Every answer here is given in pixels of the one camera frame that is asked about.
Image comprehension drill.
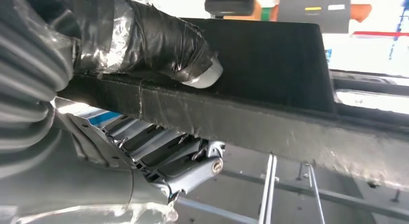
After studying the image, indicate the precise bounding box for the red barrier belt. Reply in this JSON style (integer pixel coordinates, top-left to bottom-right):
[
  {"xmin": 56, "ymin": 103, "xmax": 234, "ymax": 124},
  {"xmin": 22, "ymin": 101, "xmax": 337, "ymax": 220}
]
[{"xmin": 351, "ymin": 31, "xmax": 409, "ymax": 38}]

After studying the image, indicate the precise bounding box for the green plastic crate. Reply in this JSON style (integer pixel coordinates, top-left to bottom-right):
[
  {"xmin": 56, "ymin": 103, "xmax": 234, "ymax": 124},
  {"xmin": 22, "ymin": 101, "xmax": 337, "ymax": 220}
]
[{"xmin": 260, "ymin": 6, "xmax": 273, "ymax": 22}]

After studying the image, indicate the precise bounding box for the blue metal shelf rack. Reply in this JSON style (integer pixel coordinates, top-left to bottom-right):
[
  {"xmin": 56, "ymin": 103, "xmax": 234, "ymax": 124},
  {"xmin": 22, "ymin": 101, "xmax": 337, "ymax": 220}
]
[{"xmin": 388, "ymin": 0, "xmax": 409, "ymax": 60}]

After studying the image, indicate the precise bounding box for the stainless steel workbench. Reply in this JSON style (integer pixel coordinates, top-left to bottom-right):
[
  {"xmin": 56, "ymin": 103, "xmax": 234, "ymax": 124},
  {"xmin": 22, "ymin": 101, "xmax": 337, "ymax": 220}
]
[{"xmin": 175, "ymin": 69, "xmax": 409, "ymax": 224}]

